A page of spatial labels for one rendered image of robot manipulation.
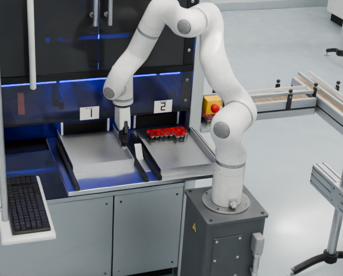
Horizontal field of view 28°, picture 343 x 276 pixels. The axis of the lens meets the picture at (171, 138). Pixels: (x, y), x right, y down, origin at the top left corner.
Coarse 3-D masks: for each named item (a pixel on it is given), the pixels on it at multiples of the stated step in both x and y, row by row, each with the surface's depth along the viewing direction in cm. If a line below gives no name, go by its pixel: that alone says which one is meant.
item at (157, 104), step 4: (164, 100) 309; (168, 100) 310; (156, 104) 309; (160, 104) 310; (168, 104) 311; (156, 108) 310; (160, 108) 311; (164, 108) 311; (168, 108) 312; (156, 112) 311; (160, 112) 312
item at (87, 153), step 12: (96, 132) 314; (108, 132) 315; (72, 144) 302; (84, 144) 303; (96, 144) 304; (108, 144) 304; (120, 144) 305; (72, 156) 293; (84, 156) 293; (96, 156) 294; (108, 156) 294; (120, 156) 295; (132, 156) 289; (72, 168) 280; (84, 168) 281; (96, 168) 283; (108, 168) 285
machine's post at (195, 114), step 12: (204, 0) 294; (192, 84) 311; (192, 96) 314; (192, 108) 317; (192, 120) 320; (192, 180) 335; (180, 228) 347; (180, 240) 350; (180, 252) 353; (180, 264) 357
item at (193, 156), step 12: (192, 132) 315; (144, 144) 299; (168, 144) 308; (180, 144) 309; (192, 144) 309; (204, 144) 303; (156, 156) 297; (168, 156) 298; (180, 156) 298; (192, 156) 299; (204, 156) 300; (168, 168) 282; (180, 168) 283; (192, 168) 285; (204, 168) 287
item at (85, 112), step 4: (80, 108) 297; (84, 108) 298; (88, 108) 298; (92, 108) 299; (96, 108) 300; (80, 112) 298; (84, 112) 299; (88, 112) 299; (92, 112) 300; (96, 112) 301; (80, 116) 299; (84, 116) 300; (88, 116) 300; (92, 116) 301; (96, 116) 302
